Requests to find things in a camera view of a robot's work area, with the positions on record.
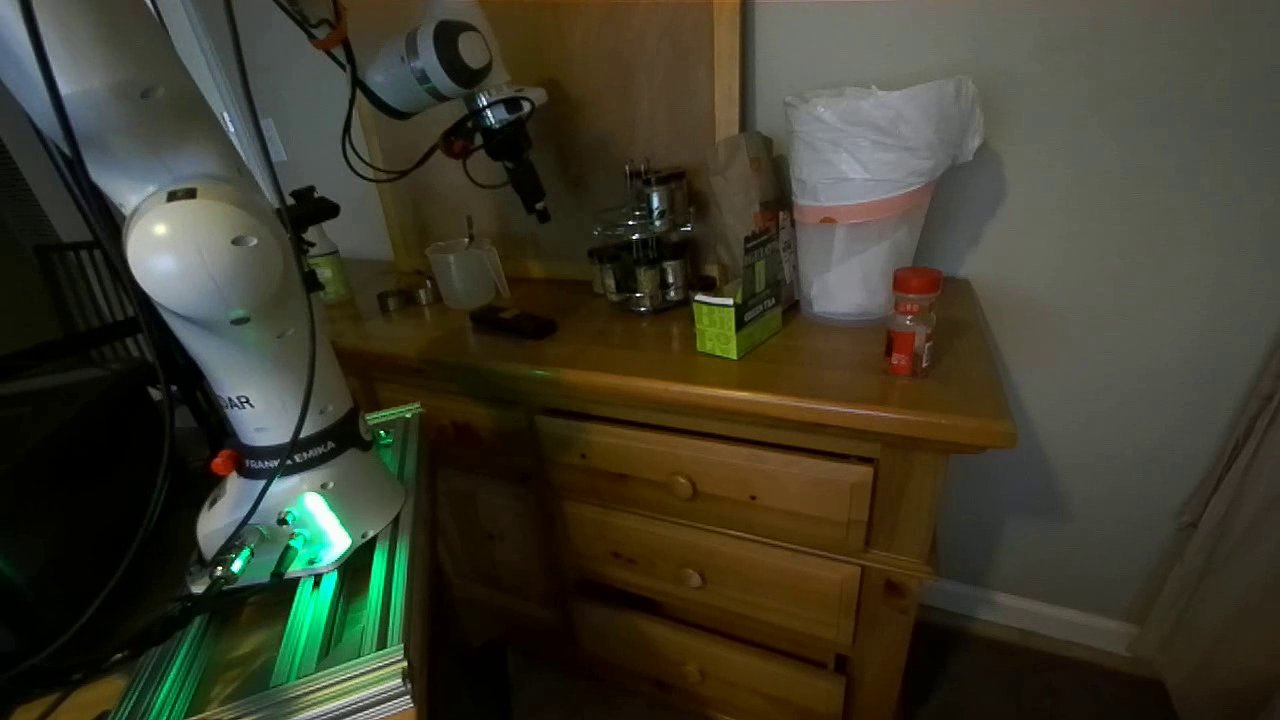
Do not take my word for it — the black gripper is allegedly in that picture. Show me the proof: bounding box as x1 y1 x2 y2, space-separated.
474 116 557 228

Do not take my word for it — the two-tier metal spice rack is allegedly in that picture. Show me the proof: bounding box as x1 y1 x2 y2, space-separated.
585 160 707 320

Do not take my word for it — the green spray bottle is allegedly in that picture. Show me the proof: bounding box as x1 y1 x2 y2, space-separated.
276 183 357 311

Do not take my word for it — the red-lidded spice bottle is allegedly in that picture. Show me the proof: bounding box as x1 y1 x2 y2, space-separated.
880 264 949 382

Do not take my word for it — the clear plastic measuring cup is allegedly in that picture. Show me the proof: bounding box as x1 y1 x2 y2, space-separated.
423 235 514 317

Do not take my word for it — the black remote control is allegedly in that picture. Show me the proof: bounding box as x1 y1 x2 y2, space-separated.
469 305 564 345

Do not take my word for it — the wooden back board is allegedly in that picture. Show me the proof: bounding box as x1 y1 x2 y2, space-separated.
327 0 749 283

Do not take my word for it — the small metal object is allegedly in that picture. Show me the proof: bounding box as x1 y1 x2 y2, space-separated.
374 272 444 320

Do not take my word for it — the brown paper bag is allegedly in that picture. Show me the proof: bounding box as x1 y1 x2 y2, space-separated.
694 128 798 278

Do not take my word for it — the green cardboard box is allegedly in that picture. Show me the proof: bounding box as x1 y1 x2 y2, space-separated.
689 224 798 364

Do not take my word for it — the wooden dresser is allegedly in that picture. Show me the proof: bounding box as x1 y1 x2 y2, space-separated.
322 257 1021 720

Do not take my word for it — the pale plastic waste bin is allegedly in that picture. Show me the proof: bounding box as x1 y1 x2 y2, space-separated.
792 180 934 324

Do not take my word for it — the white plastic bin liner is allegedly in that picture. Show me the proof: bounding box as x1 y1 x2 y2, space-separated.
784 78 993 216

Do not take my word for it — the wooden dresser drawer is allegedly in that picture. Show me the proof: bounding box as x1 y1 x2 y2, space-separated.
557 497 866 658
532 412 880 556
573 596 852 720

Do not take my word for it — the black metal shelf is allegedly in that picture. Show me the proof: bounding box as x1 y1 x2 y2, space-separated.
0 133 224 696

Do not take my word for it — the white baseboard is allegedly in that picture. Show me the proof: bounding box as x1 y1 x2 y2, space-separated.
914 571 1153 671

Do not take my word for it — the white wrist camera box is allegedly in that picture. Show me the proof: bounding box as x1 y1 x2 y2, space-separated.
471 85 550 133

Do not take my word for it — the white light switch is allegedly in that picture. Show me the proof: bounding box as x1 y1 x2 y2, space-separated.
252 116 293 168

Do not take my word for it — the long black cable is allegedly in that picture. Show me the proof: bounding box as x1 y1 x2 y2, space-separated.
10 0 327 571

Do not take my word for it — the aluminium extrusion robot base frame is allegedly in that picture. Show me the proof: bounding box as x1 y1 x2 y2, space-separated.
102 402 433 720

